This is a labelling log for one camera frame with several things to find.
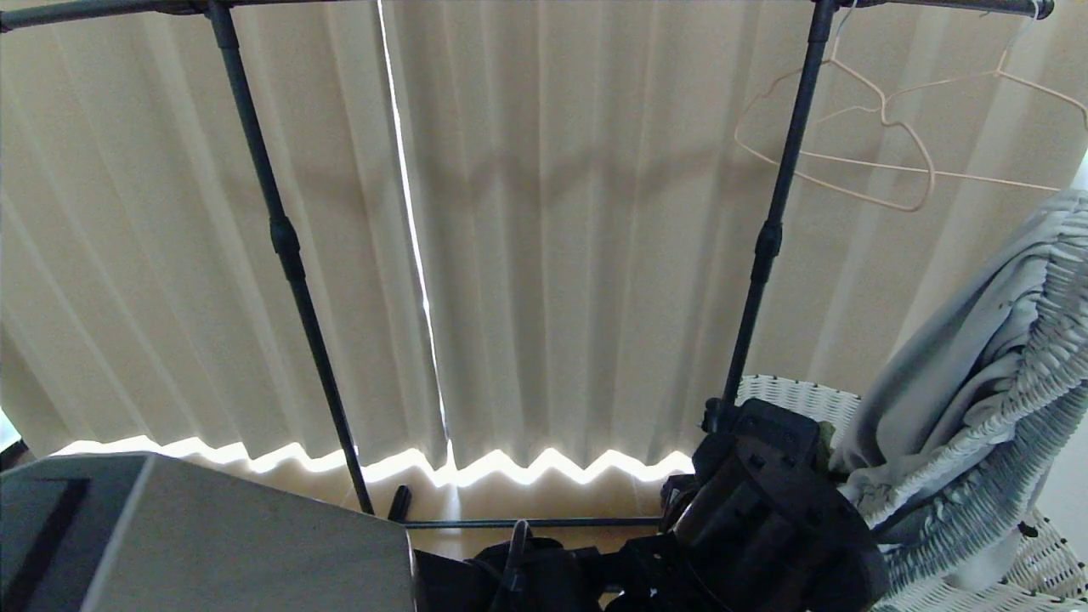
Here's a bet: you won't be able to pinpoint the pale grey shorts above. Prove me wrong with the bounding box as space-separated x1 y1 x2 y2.
829 189 1088 596

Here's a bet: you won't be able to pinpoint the pink clothes hanger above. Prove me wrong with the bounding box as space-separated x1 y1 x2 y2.
799 0 1088 192
734 0 936 213

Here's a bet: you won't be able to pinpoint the black clothes rack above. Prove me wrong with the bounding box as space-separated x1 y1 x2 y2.
0 0 1056 532

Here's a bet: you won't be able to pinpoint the white laundry basket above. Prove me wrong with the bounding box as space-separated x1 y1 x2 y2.
735 374 1088 612

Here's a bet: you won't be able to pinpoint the beige curtain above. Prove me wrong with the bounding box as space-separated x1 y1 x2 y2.
0 0 1088 490

